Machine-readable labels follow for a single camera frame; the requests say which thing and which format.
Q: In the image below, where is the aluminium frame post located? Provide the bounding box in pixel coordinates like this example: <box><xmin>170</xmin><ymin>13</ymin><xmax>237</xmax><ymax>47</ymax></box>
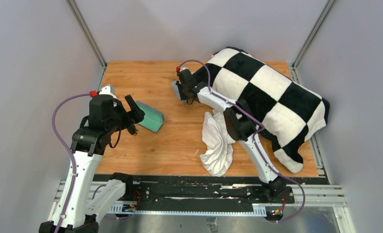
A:
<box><xmin>65</xmin><ymin>0</ymin><xmax>107</xmax><ymax>70</ymax></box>
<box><xmin>292</xmin><ymin>0</ymin><xmax>337</xmax><ymax>69</ymax></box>

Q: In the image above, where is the white crumpled cloth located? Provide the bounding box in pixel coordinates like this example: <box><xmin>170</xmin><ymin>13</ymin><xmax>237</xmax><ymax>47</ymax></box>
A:
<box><xmin>200</xmin><ymin>110</ymin><xmax>236</xmax><ymax>177</ymax></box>

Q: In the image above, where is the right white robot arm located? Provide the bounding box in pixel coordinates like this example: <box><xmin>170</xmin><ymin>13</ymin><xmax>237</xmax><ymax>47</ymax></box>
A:
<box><xmin>174</xmin><ymin>67</ymin><xmax>287</xmax><ymax>203</ymax></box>

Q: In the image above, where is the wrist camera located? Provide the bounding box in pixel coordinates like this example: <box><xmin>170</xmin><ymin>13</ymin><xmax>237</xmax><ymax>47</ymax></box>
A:
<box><xmin>98</xmin><ymin>84</ymin><xmax>117</xmax><ymax>99</ymax></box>
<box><xmin>177</xmin><ymin>67</ymin><xmax>189</xmax><ymax>72</ymax></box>

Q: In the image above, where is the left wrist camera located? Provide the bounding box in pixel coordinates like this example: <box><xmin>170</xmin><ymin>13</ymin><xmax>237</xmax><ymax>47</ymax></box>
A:
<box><xmin>98</xmin><ymin>84</ymin><xmax>117</xmax><ymax>99</ymax></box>

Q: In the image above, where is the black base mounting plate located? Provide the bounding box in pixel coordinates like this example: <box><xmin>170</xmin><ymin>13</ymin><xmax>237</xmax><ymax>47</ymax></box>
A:
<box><xmin>92</xmin><ymin>173</ymin><xmax>296</xmax><ymax>214</ymax></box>

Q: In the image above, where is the black white checkered pillow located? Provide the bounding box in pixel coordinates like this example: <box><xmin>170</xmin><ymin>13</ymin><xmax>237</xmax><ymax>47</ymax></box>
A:
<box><xmin>193</xmin><ymin>47</ymin><xmax>330</xmax><ymax>173</ymax></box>

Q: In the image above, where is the light blue cleaning cloth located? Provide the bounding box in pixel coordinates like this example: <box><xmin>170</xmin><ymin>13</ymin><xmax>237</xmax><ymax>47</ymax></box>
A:
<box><xmin>171</xmin><ymin>81</ymin><xmax>182</xmax><ymax>101</ymax></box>

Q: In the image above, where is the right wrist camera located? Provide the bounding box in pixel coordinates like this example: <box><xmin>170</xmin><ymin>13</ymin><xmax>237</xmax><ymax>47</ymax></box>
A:
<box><xmin>177</xmin><ymin>67</ymin><xmax>189</xmax><ymax>72</ymax></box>

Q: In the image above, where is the grey glasses case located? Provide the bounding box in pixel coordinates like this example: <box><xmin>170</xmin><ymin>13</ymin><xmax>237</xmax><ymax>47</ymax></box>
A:
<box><xmin>136</xmin><ymin>101</ymin><xmax>164</xmax><ymax>133</ymax></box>

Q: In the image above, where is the right aluminium frame post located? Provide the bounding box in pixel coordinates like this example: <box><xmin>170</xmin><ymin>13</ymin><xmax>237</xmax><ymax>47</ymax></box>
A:
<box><xmin>292</xmin><ymin>0</ymin><xmax>337</xmax><ymax>69</ymax></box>

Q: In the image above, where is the left aluminium frame post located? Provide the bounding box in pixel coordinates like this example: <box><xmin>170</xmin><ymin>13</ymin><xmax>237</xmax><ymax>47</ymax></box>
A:
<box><xmin>65</xmin><ymin>0</ymin><xmax>107</xmax><ymax>70</ymax></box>

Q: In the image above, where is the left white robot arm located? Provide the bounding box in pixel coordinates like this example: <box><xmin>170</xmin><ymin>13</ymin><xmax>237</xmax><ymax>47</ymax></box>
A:
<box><xmin>39</xmin><ymin>93</ymin><xmax>144</xmax><ymax>233</ymax></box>

